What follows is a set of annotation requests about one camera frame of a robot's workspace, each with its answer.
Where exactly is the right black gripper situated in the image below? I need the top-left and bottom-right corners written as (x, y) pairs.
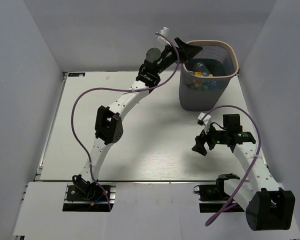
top-left (192, 121), bottom-right (229, 156)

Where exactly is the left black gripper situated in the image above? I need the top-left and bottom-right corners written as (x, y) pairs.
top-left (155, 37), bottom-right (203, 75)

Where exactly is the blue label clear bottle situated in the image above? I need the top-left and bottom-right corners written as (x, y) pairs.
top-left (193, 62), bottom-right (213, 77)

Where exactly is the orange cap small bottle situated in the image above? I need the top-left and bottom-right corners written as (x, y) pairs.
top-left (193, 71), bottom-right (202, 77)

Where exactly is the green plastic bottle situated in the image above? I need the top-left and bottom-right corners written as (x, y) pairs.
top-left (192, 83), bottom-right (209, 91)

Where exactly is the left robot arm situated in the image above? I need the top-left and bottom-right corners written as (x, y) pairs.
top-left (72, 37), bottom-right (203, 200)

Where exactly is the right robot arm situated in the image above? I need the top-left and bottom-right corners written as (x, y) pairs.
top-left (192, 112), bottom-right (296, 231)

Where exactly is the grey mesh waste bin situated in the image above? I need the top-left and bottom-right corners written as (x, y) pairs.
top-left (178, 40), bottom-right (239, 112)

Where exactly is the blue corner label sticker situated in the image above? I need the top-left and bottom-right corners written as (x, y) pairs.
top-left (68, 72), bottom-right (86, 77)

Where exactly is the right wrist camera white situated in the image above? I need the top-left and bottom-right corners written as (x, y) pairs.
top-left (197, 112), bottom-right (212, 134)

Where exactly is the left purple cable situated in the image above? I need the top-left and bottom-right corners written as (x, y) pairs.
top-left (71, 31), bottom-right (185, 212)

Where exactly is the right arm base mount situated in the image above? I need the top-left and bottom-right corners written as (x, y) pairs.
top-left (193, 184), bottom-right (230, 214)

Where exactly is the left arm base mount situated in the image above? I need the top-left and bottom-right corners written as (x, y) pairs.
top-left (62, 184), bottom-right (110, 213)

